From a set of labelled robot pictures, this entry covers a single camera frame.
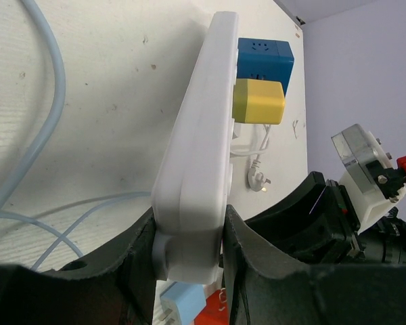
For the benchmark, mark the white multicolour power strip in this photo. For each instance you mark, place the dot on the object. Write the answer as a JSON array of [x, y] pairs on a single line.
[[190, 193]]

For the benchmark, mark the blue cube adapter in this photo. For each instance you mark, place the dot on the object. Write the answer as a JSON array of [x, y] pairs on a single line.
[[268, 60]]

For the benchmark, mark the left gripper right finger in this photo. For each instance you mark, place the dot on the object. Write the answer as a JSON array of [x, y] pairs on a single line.
[[266, 286]]

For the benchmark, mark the light blue charger plug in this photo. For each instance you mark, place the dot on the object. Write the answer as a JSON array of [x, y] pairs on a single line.
[[182, 302]]

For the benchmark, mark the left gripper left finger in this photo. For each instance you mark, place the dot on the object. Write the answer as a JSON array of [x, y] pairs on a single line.
[[114, 284]]

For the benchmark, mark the yellow charger plug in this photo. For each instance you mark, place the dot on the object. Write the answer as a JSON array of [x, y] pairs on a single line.
[[258, 101]]

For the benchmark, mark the red cube adapter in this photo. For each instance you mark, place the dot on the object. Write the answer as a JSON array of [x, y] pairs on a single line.
[[216, 311]]

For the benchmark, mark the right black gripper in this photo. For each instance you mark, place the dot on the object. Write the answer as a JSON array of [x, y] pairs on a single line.
[[316, 223]]

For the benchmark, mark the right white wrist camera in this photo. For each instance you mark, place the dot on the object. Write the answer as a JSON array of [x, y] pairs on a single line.
[[373, 184]]

